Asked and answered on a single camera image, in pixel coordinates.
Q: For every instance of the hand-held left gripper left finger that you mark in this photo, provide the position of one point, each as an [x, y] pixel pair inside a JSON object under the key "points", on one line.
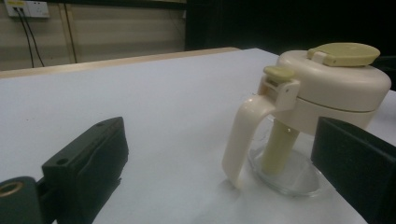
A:
{"points": [[84, 161]]}

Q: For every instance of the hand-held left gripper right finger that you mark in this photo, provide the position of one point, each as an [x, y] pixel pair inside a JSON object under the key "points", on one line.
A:
{"points": [[355, 161]]}

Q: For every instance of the white table sheet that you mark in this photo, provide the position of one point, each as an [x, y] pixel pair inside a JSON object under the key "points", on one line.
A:
{"points": [[174, 112]]}

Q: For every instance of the wooden table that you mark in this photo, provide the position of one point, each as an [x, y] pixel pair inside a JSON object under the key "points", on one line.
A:
{"points": [[124, 60]]}

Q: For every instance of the wooden wall strip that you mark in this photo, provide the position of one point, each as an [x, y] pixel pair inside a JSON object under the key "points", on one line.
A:
{"points": [[67, 31]]}

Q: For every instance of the white wall socket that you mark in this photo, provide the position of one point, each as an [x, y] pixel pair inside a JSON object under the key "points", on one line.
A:
{"points": [[31, 7]]}

